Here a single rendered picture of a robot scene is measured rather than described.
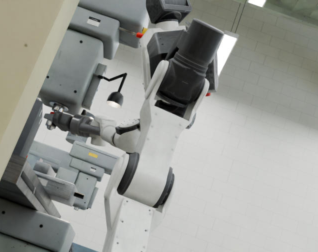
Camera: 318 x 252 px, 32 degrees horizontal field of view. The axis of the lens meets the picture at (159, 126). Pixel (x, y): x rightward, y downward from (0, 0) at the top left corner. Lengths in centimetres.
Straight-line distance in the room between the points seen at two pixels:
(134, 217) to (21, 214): 60
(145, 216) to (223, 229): 733
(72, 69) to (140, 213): 88
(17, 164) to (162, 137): 46
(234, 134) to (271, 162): 76
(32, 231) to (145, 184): 60
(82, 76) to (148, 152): 72
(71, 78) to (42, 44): 179
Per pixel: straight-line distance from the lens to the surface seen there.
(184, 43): 183
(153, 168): 174
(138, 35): 245
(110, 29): 245
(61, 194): 225
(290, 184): 944
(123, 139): 207
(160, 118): 181
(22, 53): 59
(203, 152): 921
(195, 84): 183
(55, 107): 243
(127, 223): 169
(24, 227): 218
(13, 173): 168
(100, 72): 248
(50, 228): 217
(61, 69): 240
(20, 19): 60
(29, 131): 173
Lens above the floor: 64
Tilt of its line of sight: 18 degrees up
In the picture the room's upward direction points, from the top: 20 degrees clockwise
